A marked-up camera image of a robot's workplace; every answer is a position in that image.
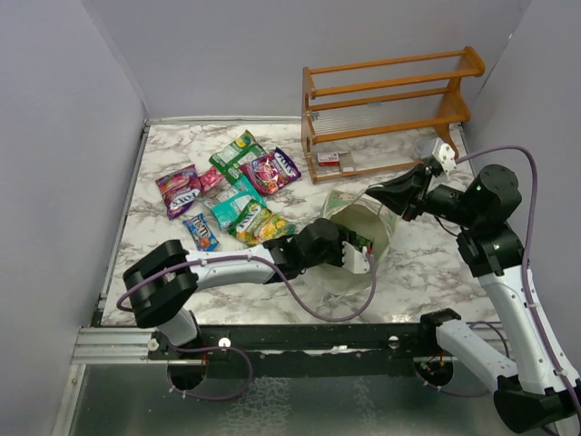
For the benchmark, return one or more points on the purple Fox's candy bag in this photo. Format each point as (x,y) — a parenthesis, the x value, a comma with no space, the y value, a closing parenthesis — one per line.
(179,190)

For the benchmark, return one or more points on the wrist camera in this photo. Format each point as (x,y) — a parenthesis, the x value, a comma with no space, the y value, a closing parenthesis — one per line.
(437,155)
(356,260)

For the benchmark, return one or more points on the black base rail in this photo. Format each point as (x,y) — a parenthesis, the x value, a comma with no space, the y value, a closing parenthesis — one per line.
(307,350)

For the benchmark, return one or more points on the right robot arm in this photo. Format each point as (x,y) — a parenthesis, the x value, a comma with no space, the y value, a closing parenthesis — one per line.
(537,385)

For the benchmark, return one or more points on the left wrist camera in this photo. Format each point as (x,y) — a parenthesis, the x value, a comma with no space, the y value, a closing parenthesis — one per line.
(356,260)

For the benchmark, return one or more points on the wooden two-tier rack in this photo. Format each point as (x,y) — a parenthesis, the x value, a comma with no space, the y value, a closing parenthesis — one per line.
(351,101)

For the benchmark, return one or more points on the teal tissue snack pack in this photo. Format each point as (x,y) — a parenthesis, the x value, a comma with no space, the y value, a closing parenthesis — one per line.
(227,204)

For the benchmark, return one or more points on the purple chocolate bar wrapper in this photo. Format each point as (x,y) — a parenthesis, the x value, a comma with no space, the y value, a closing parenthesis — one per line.
(271,172)

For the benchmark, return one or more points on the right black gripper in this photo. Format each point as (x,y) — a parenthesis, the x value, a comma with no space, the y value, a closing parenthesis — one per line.
(397,193)

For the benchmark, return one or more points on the red white small box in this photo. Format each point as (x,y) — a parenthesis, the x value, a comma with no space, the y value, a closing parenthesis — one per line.
(328,159)

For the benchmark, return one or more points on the green paper gift bag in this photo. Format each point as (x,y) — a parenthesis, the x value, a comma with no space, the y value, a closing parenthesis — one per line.
(373,225)

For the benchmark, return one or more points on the green candy packet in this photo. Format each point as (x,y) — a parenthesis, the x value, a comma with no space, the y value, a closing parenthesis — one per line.
(242,150)

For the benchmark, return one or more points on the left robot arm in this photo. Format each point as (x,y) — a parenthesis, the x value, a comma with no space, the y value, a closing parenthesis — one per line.
(158,286)

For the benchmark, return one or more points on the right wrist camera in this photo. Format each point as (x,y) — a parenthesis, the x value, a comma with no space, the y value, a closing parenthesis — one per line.
(437,155)

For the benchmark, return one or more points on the red small snack packet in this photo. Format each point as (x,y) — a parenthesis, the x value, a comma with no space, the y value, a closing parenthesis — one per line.
(210,179)

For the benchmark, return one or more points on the grey metal bracket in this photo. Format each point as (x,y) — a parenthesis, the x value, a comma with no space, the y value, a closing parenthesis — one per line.
(347,164)

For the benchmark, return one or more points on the yellow green snack packet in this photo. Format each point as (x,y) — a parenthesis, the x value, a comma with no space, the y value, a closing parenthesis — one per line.
(257,224)

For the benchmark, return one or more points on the blue M&M's packet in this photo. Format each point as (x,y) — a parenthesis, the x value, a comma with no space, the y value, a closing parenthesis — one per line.
(200,231)

